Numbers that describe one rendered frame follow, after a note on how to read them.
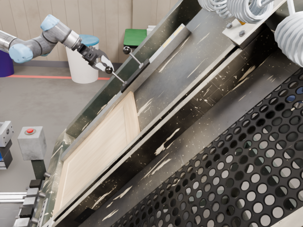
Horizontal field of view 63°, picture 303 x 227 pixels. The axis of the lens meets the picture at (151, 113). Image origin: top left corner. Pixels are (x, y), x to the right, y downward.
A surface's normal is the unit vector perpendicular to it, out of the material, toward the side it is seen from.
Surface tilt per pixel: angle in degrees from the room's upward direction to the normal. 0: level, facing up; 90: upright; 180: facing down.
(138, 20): 90
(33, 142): 90
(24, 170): 0
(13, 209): 0
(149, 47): 90
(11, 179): 0
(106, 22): 90
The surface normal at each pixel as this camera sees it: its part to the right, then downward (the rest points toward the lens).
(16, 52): -0.30, 0.50
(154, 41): 0.15, 0.54
